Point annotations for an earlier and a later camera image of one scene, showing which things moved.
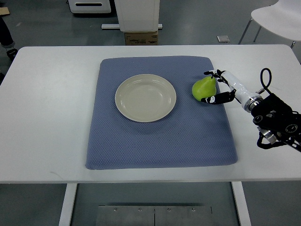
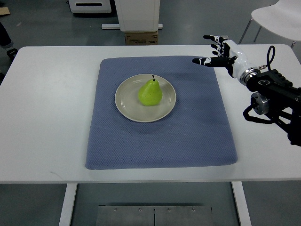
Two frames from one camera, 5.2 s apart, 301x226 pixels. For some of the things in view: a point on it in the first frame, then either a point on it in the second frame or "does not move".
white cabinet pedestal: (136, 16) does not move
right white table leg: (242, 208) does not move
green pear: (203, 88) to (150, 93)
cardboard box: (142, 38) does not move
